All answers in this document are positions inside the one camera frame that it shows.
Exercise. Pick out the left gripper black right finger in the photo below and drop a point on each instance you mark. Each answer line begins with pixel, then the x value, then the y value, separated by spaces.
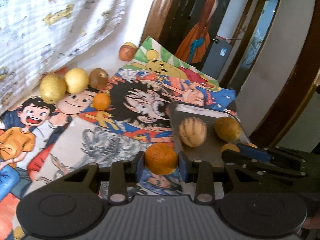
pixel 247 202

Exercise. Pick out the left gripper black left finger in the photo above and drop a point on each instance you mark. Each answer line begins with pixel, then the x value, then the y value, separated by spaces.
pixel 75 204

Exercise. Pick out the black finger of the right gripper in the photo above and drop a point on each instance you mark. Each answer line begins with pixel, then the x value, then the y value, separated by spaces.
pixel 253 159

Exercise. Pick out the yellow-brown pear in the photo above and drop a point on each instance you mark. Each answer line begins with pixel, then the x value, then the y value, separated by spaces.
pixel 227 129

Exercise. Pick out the striped pepino melon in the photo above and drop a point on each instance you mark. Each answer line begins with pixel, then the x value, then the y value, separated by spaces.
pixel 192 131

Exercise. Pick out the large orange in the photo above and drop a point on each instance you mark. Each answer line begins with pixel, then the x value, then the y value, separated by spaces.
pixel 161 159

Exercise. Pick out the small orange tangerine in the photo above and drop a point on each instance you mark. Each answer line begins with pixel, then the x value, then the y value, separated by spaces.
pixel 101 101

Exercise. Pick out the yellow-green pear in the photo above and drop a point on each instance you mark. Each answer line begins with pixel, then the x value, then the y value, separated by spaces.
pixel 52 88

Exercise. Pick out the yellow round citrus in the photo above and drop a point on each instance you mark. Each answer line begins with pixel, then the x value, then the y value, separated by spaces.
pixel 76 80

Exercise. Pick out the round brown fruit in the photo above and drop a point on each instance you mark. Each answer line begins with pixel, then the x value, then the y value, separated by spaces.
pixel 98 78

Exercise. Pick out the large brown kiwi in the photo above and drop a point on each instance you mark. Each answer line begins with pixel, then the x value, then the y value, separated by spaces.
pixel 251 145

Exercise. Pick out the small brown kiwi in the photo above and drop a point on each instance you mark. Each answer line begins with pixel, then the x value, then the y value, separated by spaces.
pixel 231 147

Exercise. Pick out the person's right hand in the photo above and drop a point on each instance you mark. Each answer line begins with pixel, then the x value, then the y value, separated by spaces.
pixel 312 223

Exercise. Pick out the grey metal tray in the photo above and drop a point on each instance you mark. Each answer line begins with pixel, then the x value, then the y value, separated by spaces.
pixel 209 151

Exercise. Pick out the grey-haired warrior poster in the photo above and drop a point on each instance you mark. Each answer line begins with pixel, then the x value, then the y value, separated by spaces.
pixel 83 143

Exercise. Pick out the boys cartoon poster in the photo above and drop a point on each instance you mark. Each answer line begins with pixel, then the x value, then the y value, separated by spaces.
pixel 28 133

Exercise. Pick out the grey washing machine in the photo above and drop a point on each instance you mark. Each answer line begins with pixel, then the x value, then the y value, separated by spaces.
pixel 217 57

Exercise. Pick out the Luffy anime poster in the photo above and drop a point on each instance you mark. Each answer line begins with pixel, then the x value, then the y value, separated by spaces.
pixel 140 101

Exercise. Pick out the Winnie the Pooh poster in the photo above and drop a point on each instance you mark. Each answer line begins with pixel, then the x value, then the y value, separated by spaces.
pixel 153 57

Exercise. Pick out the red apple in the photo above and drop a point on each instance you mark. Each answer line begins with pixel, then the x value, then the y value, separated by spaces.
pixel 127 52

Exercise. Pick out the yellow fruit behind apple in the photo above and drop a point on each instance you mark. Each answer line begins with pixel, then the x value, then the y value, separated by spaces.
pixel 130 44

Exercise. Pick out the painted woman door panel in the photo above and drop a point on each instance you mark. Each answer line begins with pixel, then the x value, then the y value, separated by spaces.
pixel 205 19

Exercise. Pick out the white cartoon print cloth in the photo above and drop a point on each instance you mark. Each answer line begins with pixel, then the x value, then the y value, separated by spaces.
pixel 41 36

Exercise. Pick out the brown wooden door frame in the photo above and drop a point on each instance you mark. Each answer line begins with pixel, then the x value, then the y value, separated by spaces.
pixel 160 18

